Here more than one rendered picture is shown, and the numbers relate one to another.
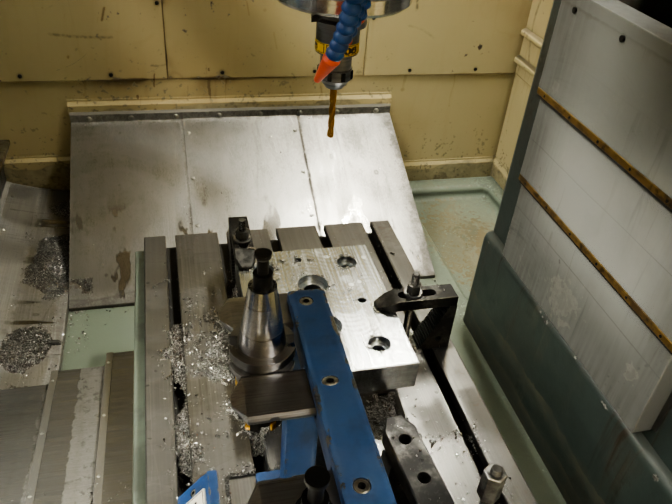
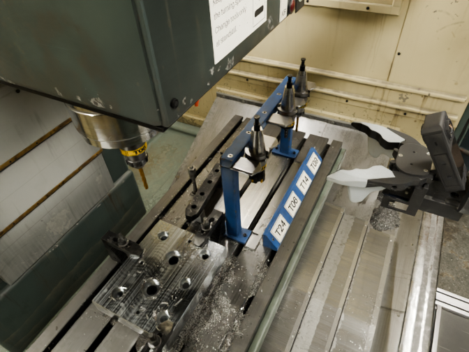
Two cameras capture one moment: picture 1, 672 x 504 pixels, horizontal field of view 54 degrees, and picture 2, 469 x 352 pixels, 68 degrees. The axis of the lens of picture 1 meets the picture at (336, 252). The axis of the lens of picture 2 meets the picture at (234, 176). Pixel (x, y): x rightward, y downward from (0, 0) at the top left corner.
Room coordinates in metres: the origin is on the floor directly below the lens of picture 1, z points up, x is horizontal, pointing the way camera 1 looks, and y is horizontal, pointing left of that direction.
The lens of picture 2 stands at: (0.97, 0.52, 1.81)
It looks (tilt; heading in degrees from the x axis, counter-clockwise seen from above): 44 degrees down; 227
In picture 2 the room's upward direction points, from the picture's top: 4 degrees counter-clockwise
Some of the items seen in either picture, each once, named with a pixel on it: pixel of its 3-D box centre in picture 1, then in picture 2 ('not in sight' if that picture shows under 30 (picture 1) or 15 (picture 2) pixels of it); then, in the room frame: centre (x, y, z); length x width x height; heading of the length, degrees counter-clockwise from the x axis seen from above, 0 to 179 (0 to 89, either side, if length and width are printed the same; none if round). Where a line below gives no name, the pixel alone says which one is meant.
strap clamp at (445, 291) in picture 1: (413, 310); (125, 248); (0.80, -0.13, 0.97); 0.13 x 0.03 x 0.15; 106
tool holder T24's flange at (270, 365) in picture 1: (261, 350); (257, 153); (0.44, 0.06, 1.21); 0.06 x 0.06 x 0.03
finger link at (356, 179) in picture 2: not in sight; (357, 187); (0.59, 0.39, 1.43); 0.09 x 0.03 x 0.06; 142
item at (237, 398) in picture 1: (270, 396); (265, 142); (0.39, 0.05, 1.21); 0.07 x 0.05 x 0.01; 106
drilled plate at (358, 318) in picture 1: (318, 316); (163, 276); (0.78, 0.02, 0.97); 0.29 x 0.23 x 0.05; 16
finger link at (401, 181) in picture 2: not in sight; (393, 175); (0.56, 0.43, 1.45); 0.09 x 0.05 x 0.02; 142
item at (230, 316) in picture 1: (254, 314); (248, 166); (0.50, 0.08, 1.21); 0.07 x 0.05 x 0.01; 106
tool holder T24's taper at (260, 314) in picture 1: (262, 314); (257, 139); (0.44, 0.06, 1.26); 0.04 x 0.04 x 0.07
